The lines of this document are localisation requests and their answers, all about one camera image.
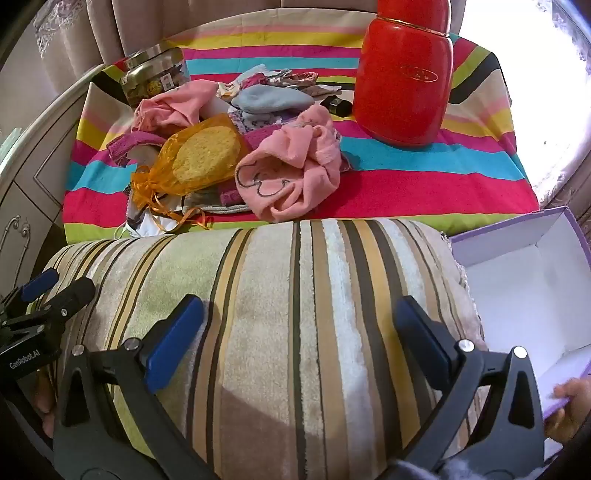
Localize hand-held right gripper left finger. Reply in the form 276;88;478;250
53;294;220;480

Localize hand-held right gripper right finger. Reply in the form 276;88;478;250
393;295;548;480

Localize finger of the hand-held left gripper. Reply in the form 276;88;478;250
0;268;60;319
9;277;96;330

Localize purple cardboard box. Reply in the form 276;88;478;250
449;206;591;462

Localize magenta knit glove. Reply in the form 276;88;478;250
106;130;174;167
242;127;282;151

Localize pink knit hat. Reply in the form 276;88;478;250
235;104;342;223

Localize light blue terry sock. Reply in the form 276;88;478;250
231;84;315;114

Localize person's left hand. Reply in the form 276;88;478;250
34;369;58;439

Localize white cabinet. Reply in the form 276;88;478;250
0;62;109;296

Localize white cloth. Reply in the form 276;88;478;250
122;203;185;241

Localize orange organza bag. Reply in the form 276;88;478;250
130;114;252;232

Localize colourful striped tablecloth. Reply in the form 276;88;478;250
62;18;541;243

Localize yellow round sponge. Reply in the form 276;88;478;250
172;133;243;183

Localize pink cloth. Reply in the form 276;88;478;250
134;79;220;137

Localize glass jar with gold lid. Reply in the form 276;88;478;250
119;44;191;112

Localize purple patterned knit sock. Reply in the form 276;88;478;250
228;108;305;134

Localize red thermos flask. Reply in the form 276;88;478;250
353;0;455;147

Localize small black box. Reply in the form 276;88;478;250
320;95;354;116

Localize floral cloth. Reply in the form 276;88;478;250
217;69;319;100

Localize beige curtain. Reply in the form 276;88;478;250
0;0;467;93

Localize grey corded cloth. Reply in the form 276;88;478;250
182;189;252;217

